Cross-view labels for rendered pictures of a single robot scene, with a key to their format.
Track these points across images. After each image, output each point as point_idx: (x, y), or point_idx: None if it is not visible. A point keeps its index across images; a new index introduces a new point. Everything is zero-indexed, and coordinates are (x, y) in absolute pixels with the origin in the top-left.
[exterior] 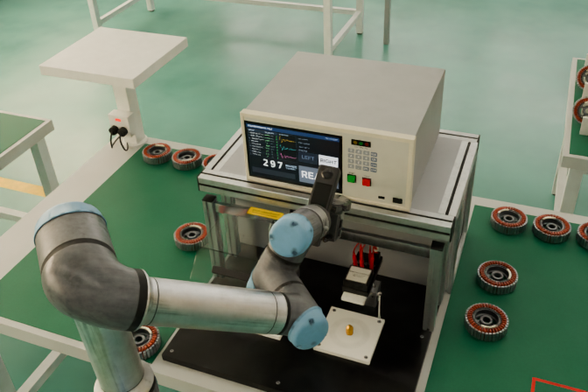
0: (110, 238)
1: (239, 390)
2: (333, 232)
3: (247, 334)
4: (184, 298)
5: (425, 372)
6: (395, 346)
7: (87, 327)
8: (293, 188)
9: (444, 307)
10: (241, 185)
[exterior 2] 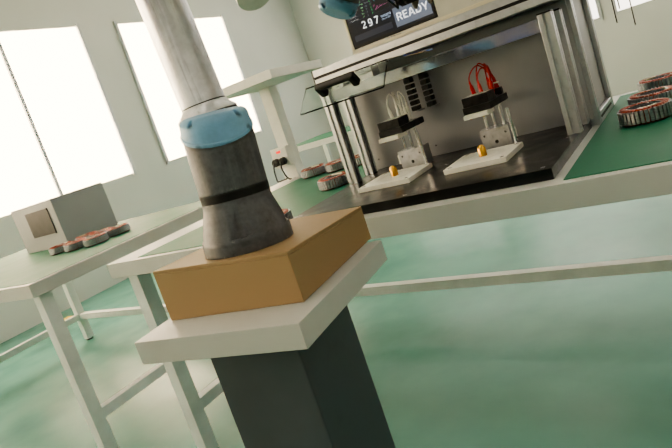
0: None
1: (365, 216)
2: None
3: (376, 190)
4: None
5: (577, 153)
6: (536, 148)
7: (150, 9)
8: (394, 38)
9: (594, 130)
10: (348, 57)
